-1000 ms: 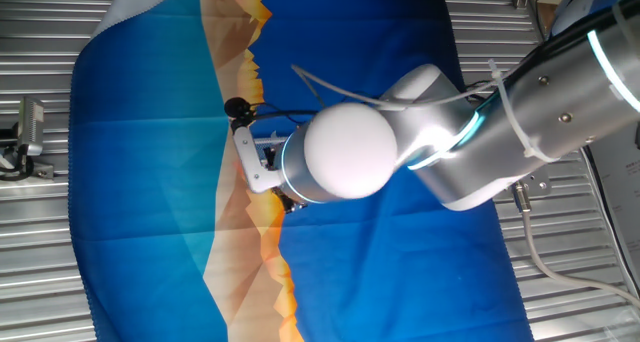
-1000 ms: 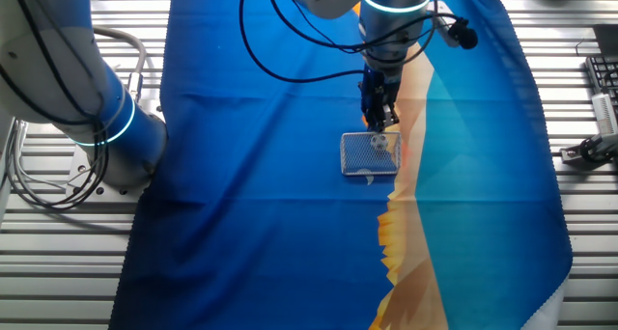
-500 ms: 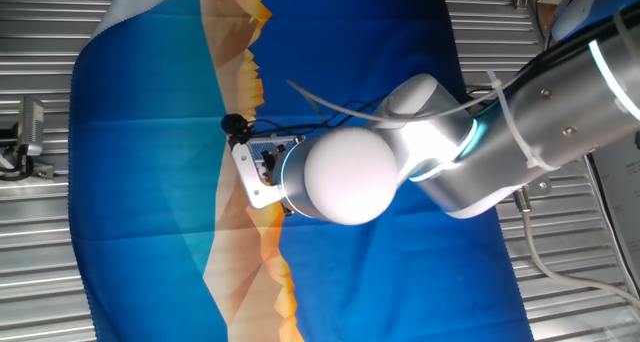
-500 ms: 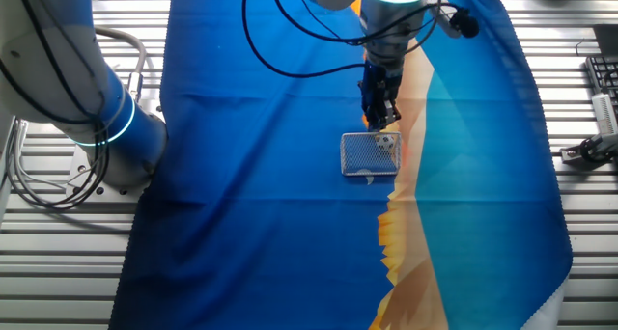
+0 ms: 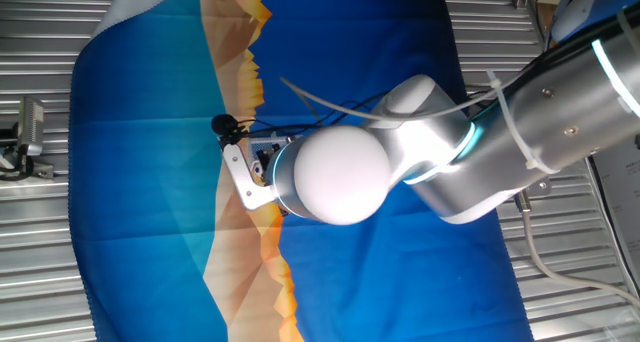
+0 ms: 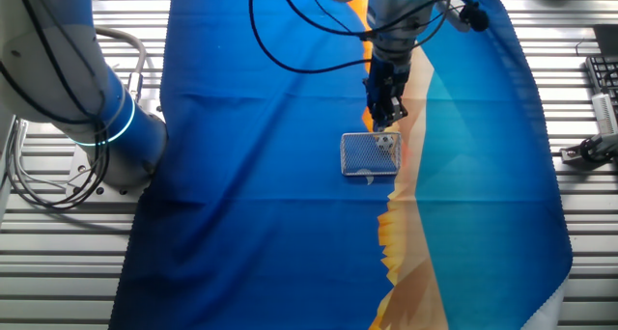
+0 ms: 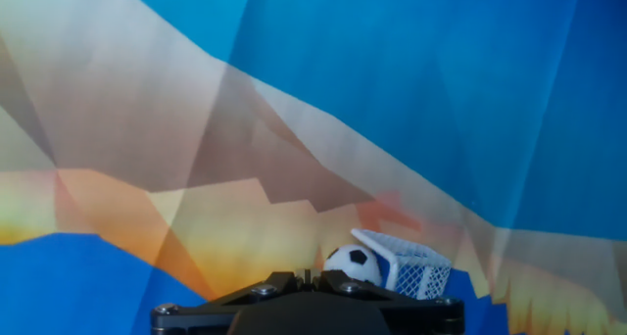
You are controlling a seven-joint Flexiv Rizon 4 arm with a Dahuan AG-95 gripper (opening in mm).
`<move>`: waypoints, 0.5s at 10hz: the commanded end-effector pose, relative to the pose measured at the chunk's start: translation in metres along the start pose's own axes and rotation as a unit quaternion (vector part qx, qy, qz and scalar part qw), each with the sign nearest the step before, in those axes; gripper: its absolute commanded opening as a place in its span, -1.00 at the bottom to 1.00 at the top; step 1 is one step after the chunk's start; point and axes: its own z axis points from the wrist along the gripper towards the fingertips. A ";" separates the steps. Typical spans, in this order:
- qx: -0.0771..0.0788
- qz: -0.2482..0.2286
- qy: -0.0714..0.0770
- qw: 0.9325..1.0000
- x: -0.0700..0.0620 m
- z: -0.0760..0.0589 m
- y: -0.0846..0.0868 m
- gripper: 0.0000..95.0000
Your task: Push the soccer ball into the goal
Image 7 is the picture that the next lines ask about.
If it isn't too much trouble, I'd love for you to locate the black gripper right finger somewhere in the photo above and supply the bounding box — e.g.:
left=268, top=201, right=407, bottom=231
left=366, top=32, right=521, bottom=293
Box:
left=308, top=268, right=465, bottom=335

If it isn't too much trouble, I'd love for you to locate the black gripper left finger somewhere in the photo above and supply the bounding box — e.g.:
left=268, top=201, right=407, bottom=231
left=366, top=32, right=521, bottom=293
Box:
left=150, top=268, right=310, bottom=335

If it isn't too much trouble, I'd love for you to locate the small black white soccer ball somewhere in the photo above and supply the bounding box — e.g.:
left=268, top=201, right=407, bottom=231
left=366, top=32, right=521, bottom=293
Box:
left=322, top=243, right=383, bottom=287

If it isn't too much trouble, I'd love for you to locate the white mesh toy goal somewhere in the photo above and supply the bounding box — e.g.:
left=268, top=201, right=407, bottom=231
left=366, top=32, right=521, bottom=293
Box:
left=350, top=227, right=454, bottom=301

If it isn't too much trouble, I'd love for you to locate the blue mountain print cloth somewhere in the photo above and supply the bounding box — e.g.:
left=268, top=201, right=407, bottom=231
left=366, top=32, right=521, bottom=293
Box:
left=0, top=0, right=627, bottom=335

